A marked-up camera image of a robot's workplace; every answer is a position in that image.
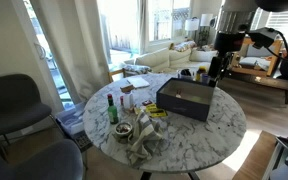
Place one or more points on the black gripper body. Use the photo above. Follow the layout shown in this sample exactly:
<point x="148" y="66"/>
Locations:
<point x="229" y="41"/>

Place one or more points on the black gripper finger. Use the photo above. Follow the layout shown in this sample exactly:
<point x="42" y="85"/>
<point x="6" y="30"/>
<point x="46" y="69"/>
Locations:
<point x="214" y="70"/>
<point x="226" y="65"/>

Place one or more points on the dark blue cardboard box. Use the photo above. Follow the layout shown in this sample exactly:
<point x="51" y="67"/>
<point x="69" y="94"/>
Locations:
<point x="185" y="100"/>

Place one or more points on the small item inside box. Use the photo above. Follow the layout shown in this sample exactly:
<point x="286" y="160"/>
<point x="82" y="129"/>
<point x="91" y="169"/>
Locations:
<point x="178" y="94"/>

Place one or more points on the white plastic bottle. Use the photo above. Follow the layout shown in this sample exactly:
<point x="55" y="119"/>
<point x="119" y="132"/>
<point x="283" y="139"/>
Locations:
<point x="128" y="99"/>

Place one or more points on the small red-capped bottle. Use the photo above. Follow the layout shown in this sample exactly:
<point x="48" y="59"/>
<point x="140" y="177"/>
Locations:
<point x="121" y="101"/>

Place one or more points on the green glass bottle red cap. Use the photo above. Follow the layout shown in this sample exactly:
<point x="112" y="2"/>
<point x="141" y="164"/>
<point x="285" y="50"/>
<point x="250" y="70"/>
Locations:
<point x="112" y="111"/>

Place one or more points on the blue cup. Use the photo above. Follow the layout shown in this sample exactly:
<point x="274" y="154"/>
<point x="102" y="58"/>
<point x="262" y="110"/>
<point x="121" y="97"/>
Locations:
<point x="205" y="78"/>

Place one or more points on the yellow-lidded jar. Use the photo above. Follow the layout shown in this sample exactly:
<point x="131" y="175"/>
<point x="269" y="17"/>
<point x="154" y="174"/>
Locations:
<point x="201" y="73"/>

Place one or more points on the black object on table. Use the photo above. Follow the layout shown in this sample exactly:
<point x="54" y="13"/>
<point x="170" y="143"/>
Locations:
<point x="185" y="72"/>

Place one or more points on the white shade floor lamp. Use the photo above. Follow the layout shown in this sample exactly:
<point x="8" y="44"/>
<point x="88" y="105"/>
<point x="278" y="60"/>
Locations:
<point x="192" y="26"/>
<point x="205" y="23"/>

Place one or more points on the floral throw pillow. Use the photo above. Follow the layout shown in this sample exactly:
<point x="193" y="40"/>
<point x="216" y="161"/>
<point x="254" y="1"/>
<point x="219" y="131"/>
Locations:
<point x="184" y="45"/>

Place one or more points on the dark low bench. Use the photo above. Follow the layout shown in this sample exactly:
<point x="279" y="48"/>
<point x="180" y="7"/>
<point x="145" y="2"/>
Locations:
<point x="267" y="83"/>

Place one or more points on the cream sofa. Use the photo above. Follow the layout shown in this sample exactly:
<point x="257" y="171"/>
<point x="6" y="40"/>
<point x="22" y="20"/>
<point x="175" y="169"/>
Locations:
<point x="164" y="60"/>

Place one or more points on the yellow black packet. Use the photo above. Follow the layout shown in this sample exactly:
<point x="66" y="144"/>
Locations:
<point x="155" y="111"/>

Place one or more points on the small red packet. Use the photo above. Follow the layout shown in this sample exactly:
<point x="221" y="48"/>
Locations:
<point x="147" y="102"/>

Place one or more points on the patterned cushion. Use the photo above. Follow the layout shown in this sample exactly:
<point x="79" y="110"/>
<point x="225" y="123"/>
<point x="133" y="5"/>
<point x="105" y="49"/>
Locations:
<point x="135" y="69"/>

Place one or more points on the brown wooden block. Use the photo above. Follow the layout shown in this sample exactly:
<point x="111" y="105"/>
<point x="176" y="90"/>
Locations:
<point x="127" y="88"/>

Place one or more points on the grey striped cloth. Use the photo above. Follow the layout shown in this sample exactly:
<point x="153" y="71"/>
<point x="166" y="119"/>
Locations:
<point x="144" y="136"/>

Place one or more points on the wooden side bench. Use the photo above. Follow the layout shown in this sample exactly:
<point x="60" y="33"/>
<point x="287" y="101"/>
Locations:
<point x="255" y="158"/>

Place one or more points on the small bowl with snacks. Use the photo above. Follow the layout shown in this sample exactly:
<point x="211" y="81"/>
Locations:
<point x="123" y="128"/>

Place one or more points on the cream curtain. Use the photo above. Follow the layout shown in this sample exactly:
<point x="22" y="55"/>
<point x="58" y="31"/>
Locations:
<point x="74" y="43"/>

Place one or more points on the clear plastic storage bin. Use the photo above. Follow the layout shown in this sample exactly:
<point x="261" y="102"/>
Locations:
<point x="71" y="120"/>

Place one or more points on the grey upholstered chair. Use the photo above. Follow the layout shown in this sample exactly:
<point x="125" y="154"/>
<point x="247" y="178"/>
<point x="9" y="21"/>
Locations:
<point x="40" y="163"/>
<point x="14" y="103"/>

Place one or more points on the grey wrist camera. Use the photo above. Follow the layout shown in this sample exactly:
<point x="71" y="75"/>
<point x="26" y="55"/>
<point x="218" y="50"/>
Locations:
<point x="261" y="36"/>

